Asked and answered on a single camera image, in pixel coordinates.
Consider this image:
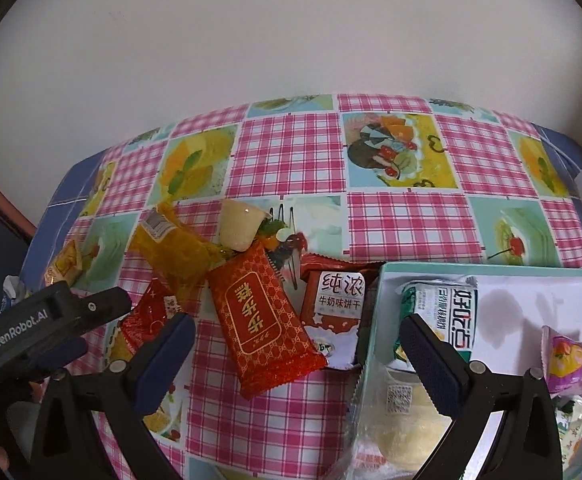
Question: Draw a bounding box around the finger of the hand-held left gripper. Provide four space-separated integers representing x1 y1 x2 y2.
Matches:
28 336 88 378
68 287 132 333

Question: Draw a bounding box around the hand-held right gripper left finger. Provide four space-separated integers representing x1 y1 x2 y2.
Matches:
30 311 197 480

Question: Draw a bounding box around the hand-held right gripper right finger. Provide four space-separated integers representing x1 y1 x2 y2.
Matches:
399 313 563 480

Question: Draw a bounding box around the small clear-wrapped pastry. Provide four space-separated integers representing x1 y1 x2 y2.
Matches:
105 322 139 368

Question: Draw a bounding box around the small red snack packet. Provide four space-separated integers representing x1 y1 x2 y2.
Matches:
118 277 187 356

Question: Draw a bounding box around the orange yellow cake packet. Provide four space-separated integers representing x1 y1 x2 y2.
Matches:
43 239 84 288

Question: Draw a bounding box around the white green snack packet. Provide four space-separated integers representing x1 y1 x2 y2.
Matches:
393 276 479 373

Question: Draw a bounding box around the clear-wrapped round pastry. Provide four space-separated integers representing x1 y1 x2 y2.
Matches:
358 365 454 473

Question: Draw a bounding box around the yellow transparent snack packet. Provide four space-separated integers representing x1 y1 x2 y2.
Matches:
128 205 227 301

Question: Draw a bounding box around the teal shallow cardboard box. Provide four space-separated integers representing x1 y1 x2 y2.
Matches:
353 261 582 480

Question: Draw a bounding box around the large red gold-print snack packet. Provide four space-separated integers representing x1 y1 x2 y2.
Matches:
207 247 328 401

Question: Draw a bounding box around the dark red biscuit packet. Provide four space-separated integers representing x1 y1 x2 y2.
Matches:
298 254 378 371

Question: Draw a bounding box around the pink snack packet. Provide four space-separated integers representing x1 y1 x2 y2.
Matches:
541 325 582 396

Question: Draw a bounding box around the green biscuit packet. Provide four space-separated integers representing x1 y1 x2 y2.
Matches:
554 394 582 433

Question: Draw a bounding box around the cream jelly cup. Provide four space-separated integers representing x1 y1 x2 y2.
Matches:
219 200 272 253

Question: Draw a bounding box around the crumpled blue white wrapper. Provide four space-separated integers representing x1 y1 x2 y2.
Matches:
1 275 32 311

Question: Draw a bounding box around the pink checked printed tablecloth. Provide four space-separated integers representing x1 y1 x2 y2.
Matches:
46 92 582 480

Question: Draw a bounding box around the white cable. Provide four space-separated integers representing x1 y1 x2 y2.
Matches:
541 137 582 176

